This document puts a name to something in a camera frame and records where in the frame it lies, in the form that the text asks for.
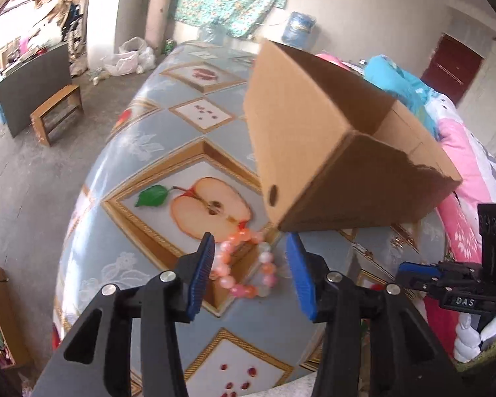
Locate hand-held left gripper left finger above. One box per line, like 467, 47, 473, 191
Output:
32, 232, 216, 397

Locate metal hook rack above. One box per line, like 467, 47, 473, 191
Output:
436, 63, 464, 85

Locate brown cardboard box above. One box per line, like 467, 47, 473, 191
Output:
243, 38, 464, 232

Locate small wooden stool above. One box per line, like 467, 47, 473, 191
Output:
30, 85, 84, 146

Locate pink floral quilt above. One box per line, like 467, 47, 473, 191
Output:
314, 52, 496, 358

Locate blue water jug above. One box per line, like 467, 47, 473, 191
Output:
281, 12, 317, 48

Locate white plastic bags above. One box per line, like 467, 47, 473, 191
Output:
103, 37, 155, 76

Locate pile of household clutter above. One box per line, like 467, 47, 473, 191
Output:
35, 0, 87, 77

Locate person's right hand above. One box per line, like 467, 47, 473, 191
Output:
455, 311, 496, 364

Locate clear water jug on floor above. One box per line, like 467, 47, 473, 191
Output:
198, 25, 228, 46

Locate beige rolled mat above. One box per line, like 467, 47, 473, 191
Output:
145, 0, 175, 48

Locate grey cabinet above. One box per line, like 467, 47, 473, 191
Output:
0, 41, 72, 138

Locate pink bead bracelet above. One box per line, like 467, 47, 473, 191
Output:
212, 222, 278, 298

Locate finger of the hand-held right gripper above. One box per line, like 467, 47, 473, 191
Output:
398, 275, 447, 295
398, 261, 441, 279

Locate blue patterned blanket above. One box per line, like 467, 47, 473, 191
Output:
364, 55, 439, 137

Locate light pink patterned duvet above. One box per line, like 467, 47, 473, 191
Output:
422, 91, 496, 216

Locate open cardboard box of oddments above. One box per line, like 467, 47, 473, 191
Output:
0, 257, 31, 369

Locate green fuzzy cloth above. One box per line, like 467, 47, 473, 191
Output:
455, 351, 496, 375

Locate dark red door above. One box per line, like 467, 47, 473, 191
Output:
421, 34, 484, 106

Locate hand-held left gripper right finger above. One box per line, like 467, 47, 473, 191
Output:
285, 232, 466, 397

